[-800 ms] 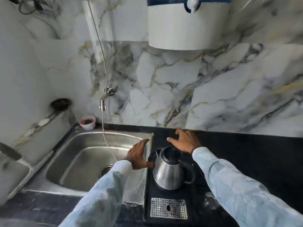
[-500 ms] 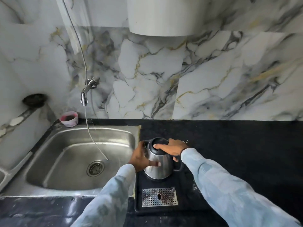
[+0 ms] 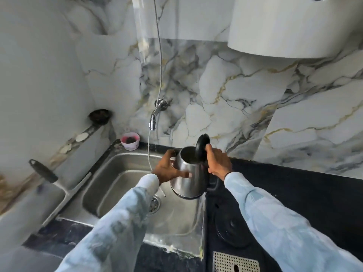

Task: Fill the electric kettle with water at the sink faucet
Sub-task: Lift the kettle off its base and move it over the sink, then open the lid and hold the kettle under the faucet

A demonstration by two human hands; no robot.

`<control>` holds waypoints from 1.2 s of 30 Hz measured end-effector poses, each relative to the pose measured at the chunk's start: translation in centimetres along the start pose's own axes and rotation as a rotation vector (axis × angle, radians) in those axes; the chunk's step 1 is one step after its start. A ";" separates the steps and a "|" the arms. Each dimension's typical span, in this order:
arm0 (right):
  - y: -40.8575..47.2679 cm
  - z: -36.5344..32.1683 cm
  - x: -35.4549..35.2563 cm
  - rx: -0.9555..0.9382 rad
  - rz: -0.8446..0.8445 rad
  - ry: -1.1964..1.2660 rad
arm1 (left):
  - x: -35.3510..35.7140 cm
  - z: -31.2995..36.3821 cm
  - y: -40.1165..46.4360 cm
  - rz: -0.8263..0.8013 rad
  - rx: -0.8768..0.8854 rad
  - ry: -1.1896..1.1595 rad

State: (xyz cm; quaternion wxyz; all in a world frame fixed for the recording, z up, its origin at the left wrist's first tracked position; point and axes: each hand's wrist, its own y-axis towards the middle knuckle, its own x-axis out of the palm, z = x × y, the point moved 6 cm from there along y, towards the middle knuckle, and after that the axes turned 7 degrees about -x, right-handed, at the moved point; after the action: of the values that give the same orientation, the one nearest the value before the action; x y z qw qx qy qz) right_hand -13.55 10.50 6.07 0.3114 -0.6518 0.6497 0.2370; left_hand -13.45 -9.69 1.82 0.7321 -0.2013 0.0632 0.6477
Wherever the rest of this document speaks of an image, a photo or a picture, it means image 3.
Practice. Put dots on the person's left hand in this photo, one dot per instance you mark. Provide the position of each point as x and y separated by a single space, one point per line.
165 169

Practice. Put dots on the person's right hand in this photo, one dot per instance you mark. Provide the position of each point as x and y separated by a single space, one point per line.
217 164

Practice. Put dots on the person's right fingers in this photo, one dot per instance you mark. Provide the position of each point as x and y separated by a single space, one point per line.
210 158

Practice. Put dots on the person's left thumb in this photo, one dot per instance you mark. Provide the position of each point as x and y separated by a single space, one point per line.
181 174

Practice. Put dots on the stainless steel electric kettle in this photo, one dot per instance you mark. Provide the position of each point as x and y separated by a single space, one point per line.
188 172

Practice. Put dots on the person's left forearm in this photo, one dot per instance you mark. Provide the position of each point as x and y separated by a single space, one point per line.
119 223

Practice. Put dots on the person's right forearm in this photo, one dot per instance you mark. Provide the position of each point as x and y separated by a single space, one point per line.
286 226

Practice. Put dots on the sink drain strainer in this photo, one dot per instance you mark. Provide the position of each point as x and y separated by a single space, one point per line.
154 204

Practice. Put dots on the stainless steel kitchen sink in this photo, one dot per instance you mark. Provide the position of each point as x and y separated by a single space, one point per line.
133 192

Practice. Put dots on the pink and white small container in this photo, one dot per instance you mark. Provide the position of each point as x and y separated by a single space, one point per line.
130 141

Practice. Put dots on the black kettle base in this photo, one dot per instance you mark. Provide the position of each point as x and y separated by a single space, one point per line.
231 223

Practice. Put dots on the perforated metal tray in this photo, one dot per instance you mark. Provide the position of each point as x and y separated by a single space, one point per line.
235 262

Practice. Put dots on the white water heater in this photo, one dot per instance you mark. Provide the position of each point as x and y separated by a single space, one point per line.
295 25

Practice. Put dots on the chrome wall tap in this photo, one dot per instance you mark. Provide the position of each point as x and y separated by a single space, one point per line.
156 113

